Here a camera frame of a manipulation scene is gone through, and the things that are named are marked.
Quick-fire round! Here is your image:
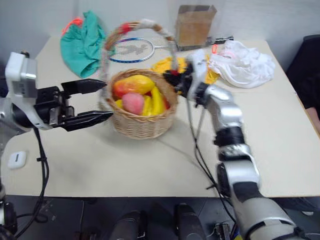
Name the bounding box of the yellow banana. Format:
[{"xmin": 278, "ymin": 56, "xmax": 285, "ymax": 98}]
[{"xmin": 141, "ymin": 85, "xmax": 166, "ymax": 117}]

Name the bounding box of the yellow red mango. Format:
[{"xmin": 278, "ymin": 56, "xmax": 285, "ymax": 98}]
[{"xmin": 112, "ymin": 74, "xmax": 156, "ymax": 100}]

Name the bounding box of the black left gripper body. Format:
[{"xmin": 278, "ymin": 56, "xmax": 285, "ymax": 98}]
[{"xmin": 33, "ymin": 85, "xmax": 76, "ymax": 126}]

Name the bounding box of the white cloth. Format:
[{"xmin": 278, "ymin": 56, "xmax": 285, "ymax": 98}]
[{"xmin": 206, "ymin": 39, "xmax": 276, "ymax": 89}]

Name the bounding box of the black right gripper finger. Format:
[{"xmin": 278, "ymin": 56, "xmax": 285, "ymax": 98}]
[
  {"xmin": 178, "ymin": 64, "xmax": 193, "ymax": 77},
  {"xmin": 163, "ymin": 70, "xmax": 179, "ymax": 85}
]

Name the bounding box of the green cloth bag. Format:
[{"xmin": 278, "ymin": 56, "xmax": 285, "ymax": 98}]
[{"xmin": 59, "ymin": 9, "xmax": 116, "ymax": 79}]

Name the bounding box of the small white square device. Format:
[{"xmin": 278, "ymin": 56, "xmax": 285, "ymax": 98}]
[{"xmin": 7, "ymin": 150, "xmax": 28, "ymax": 171}]

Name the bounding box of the black bar-shaped object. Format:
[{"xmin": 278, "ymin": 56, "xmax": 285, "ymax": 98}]
[{"xmin": 205, "ymin": 35, "xmax": 235, "ymax": 45}]

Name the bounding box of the black robot body part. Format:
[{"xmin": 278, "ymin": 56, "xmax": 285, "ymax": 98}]
[{"xmin": 0, "ymin": 183, "xmax": 19, "ymax": 237}]

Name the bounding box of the wicker basket with handle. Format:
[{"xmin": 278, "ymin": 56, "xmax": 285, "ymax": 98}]
[{"xmin": 98, "ymin": 18, "xmax": 180, "ymax": 141}]

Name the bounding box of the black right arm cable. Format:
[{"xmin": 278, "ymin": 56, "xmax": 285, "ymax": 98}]
[{"xmin": 185, "ymin": 96, "xmax": 239, "ymax": 226}]

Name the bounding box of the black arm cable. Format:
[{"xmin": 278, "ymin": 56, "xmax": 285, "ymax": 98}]
[
  {"xmin": 185, "ymin": 96, "xmax": 239, "ymax": 226},
  {"xmin": 14, "ymin": 126, "xmax": 51, "ymax": 238}
]

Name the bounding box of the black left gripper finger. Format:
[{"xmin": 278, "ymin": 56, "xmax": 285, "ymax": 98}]
[
  {"xmin": 61, "ymin": 78, "xmax": 108, "ymax": 97},
  {"xmin": 59, "ymin": 110, "xmax": 115, "ymax": 133}
]

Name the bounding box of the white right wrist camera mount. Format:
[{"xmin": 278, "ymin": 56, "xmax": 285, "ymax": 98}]
[{"xmin": 186, "ymin": 48, "xmax": 210, "ymax": 101}]

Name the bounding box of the orange drawstring cord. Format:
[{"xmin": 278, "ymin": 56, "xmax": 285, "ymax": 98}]
[{"xmin": 61, "ymin": 15, "xmax": 84, "ymax": 36}]

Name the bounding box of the pink peach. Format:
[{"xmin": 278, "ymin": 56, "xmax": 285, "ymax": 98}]
[{"xmin": 121, "ymin": 92, "xmax": 146, "ymax": 116}]

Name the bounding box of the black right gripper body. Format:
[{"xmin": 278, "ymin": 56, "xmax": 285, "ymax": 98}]
[{"xmin": 174, "ymin": 74, "xmax": 195, "ymax": 98}]

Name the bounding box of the yellow cloth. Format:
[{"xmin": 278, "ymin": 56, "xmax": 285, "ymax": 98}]
[{"xmin": 149, "ymin": 55, "xmax": 221, "ymax": 85}]

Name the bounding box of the brown cardboard box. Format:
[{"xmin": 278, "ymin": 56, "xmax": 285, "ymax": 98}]
[{"xmin": 174, "ymin": 4, "xmax": 218, "ymax": 51}]

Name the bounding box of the blue badminton racket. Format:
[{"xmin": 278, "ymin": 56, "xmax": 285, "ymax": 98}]
[{"xmin": 105, "ymin": 37, "xmax": 176, "ymax": 64}]

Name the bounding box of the small black metal box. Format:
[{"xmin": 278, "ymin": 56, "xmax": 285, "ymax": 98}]
[{"xmin": 214, "ymin": 221, "xmax": 233, "ymax": 240}]

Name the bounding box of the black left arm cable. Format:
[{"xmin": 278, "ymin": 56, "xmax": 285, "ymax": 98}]
[{"xmin": 14, "ymin": 126, "xmax": 51, "ymax": 238}]

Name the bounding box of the dark rounded shape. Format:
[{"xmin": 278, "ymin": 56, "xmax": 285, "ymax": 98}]
[
  {"xmin": 174, "ymin": 202, "xmax": 209, "ymax": 240},
  {"xmin": 109, "ymin": 209, "xmax": 149, "ymax": 240}
]

